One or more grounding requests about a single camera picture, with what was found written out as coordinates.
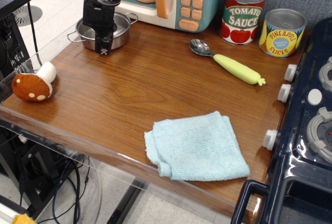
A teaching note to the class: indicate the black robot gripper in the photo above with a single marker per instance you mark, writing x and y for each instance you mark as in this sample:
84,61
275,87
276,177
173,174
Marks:
99,15

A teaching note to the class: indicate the stainless steel pan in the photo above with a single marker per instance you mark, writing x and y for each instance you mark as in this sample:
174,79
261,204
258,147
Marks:
86,35

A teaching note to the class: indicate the light blue folded cloth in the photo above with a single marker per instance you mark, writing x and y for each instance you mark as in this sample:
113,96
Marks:
200,148

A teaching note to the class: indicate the clear acrylic table guard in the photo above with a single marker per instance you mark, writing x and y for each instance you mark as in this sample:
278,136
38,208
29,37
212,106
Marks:
68,59

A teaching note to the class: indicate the brown plush mushroom toy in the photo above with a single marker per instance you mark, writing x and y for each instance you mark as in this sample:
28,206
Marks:
35,87

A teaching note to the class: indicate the toy microwave oven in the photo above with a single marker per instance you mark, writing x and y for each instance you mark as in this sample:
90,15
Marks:
192,16

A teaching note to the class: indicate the tomato sauce can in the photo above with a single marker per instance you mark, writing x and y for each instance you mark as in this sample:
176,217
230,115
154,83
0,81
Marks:
240,20

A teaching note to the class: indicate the pineapple slices can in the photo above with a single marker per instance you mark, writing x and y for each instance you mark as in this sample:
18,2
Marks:
282,32

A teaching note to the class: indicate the dark blue toy stove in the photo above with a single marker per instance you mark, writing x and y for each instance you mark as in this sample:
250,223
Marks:
298,189

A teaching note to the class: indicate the spoon with green handle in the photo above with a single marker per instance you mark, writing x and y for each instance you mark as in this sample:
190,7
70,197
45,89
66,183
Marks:
237,69

